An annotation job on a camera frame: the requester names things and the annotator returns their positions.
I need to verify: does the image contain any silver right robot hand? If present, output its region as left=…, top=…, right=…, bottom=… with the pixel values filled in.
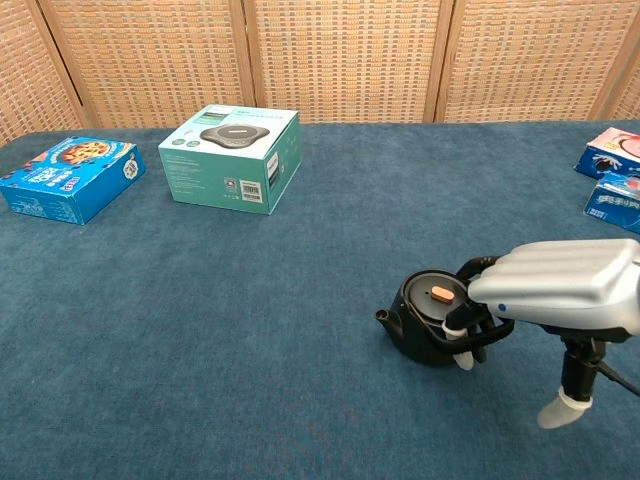
left=442, top=238, right=640, bottom=430

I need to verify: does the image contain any black kettle with orange button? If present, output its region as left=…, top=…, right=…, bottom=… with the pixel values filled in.
left=375, top=254, right=516, bottom=369

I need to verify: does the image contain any slim blue Oreo box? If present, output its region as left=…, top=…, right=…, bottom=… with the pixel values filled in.
left=583, top=172, right=640, bottom=232

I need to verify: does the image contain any Oreo box with pink top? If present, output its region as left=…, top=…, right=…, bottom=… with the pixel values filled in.
left=573, top=125, right=640, bottom=180

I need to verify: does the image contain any woven bamboo folding screen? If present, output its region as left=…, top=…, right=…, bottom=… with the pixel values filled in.
left=0, top=0, right=640, bottom=147

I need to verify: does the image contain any blue table carpet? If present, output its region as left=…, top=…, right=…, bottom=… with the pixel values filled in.
left=0, top=118, right=640, bottom=480

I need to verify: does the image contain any teal speakerphone box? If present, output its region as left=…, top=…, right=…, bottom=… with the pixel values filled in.
left=157, top=104, right=302, bottom=217

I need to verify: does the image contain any blue chocolate chip cookie box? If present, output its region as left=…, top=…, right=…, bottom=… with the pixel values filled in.
left=0, top=136, right=147, bottom=226

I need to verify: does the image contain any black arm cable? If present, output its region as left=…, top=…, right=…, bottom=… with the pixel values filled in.
left=598, top=362, right=640, bottom=396

